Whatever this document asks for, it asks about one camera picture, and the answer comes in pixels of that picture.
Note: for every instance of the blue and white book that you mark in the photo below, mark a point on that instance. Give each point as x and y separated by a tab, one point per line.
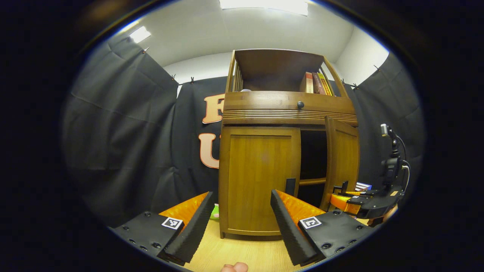
363	186

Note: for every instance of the small ceiling light panel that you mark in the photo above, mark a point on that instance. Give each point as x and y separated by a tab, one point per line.
140	34

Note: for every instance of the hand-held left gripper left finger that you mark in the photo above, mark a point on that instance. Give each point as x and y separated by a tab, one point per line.
196	226

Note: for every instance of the yellow book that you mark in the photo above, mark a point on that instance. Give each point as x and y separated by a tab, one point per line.
325	85

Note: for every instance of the wooden double-door shoe cabinet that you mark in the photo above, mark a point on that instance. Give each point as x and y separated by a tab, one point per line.
280	117

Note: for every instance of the large ceiling light panel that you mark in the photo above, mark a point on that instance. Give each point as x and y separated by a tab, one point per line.
264	5

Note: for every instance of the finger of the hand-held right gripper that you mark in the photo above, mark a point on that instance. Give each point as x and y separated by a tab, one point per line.
340	203
359	193

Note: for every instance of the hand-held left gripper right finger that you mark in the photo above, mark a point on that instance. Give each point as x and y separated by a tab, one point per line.
285	230

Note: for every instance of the black backdrop cloth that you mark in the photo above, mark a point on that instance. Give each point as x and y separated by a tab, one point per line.
113	132

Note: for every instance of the wooden shoe cabinet door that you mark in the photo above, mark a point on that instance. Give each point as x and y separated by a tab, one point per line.
344	162
257	181

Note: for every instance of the black round drawer knob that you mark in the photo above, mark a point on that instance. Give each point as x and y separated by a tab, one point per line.
300	105

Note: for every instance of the wooden inner shelf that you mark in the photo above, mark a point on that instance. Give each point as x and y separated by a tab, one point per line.
312	181

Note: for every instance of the green object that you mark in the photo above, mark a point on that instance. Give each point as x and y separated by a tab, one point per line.
215	212

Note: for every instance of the wooden drawer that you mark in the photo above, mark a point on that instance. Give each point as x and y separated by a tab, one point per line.
264	102

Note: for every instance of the dark red book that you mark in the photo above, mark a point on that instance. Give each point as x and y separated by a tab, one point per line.
318	84

